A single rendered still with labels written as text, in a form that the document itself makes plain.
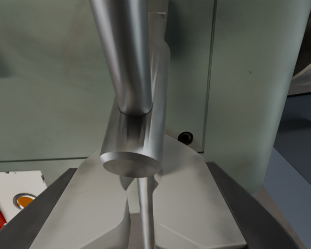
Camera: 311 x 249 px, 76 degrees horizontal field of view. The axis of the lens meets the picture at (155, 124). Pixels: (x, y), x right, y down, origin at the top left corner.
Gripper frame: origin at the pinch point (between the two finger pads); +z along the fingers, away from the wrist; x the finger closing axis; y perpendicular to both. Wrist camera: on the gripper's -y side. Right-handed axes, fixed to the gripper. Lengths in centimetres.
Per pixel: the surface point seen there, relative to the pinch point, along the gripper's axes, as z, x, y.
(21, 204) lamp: 4.2, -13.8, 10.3
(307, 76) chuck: 12.2, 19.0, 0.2
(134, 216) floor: 130, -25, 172
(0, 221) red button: 4.0, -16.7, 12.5
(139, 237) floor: 130, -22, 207
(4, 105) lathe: 4.6, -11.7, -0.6
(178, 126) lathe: 4.6, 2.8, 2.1
